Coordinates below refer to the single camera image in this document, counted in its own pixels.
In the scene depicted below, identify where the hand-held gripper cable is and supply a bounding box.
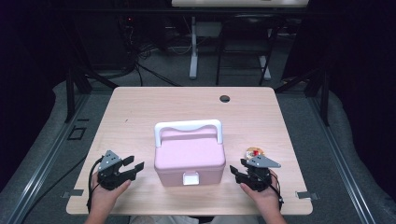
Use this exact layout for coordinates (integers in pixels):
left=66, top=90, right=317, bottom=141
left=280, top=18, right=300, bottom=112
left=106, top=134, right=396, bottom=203
left=86, top=157, right=105, bottom=213
left=268, top=172, right=285, bottom=211

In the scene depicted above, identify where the right hand-held gripper cable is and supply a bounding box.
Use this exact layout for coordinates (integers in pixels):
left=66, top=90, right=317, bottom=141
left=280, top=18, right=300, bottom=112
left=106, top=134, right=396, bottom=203
left=268, top=172, right=285, bottom=211

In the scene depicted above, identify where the black metal stand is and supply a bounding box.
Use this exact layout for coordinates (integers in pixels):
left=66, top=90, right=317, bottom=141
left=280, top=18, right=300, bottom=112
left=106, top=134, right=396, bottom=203
left=274, top=66, right=332, bottom=127
left=64, top=60, right=120, bottom=124

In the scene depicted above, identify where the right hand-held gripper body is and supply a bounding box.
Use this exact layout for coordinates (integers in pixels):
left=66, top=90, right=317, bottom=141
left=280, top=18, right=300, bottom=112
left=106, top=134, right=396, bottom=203
left=235, top=154, right=282, bottom=192

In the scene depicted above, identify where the person's right hand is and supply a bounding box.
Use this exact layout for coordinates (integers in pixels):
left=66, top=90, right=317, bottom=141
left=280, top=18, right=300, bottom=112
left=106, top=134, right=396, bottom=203
left=239, top=170, right=283, bottom=216

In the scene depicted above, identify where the tangle of cables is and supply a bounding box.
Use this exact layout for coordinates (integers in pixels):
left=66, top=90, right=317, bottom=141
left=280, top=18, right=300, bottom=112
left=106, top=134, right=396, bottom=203
left=118, top=15, right=194, bottom=64

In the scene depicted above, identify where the black chair frame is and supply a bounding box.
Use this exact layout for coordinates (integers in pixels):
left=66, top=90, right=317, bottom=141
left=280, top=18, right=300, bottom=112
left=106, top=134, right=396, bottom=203
left=215, top=13, right=282, bottom=87

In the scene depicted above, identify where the pink box with white handle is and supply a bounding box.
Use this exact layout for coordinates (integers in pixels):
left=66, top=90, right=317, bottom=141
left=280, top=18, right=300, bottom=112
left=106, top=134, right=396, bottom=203
left=153, top=119, right=227, bottom=188

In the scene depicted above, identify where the white desk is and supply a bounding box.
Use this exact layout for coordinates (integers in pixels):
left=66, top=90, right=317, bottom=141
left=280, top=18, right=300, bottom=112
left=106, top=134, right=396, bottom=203
left=171, top=0, right=310, bottom=80

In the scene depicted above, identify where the grey tape strip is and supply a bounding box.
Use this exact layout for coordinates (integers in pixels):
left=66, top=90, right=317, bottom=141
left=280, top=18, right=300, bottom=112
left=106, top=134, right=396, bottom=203
left=295, top=190, right=319, bottom=201
left=61, top=189, right=85, bottom=199

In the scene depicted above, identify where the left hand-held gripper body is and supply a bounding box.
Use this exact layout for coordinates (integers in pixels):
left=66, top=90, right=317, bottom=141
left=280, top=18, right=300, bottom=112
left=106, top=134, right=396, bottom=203
left=97, top=149, right=129, bottom=191

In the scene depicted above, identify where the black equipment with red light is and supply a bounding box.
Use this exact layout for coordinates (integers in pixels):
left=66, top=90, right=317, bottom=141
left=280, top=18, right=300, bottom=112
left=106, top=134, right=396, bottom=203
left=74, top=13, right=135, bottom=71

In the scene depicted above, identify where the dark curtain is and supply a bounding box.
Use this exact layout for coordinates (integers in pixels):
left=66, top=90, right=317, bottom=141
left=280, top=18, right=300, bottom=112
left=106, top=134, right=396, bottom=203
left=0, top=0, right=68, bottom=194
left=326, top=0, right=396, bottom=200

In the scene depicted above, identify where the left hand-held gripper cable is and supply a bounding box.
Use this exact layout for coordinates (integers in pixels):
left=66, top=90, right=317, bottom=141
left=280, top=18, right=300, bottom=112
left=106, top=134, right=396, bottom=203
left=86, top=157, right=105, bottom=213

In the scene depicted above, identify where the aluminium floor rail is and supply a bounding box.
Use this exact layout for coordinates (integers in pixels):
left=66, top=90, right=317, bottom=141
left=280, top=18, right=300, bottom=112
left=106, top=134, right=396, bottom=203
left=307, top=96, right=378, bottom=224
left=5, top=92, right=92, bottom=224

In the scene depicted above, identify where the person's left hand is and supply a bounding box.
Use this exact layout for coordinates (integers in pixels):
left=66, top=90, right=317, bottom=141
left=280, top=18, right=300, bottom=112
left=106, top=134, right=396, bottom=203
left=89, top=179, right=132, bottom=215

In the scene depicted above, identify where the thin black floor cable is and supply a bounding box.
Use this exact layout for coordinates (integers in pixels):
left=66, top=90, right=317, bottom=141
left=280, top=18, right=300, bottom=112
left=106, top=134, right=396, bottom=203
left=21, top=155, right=89, bottom=224

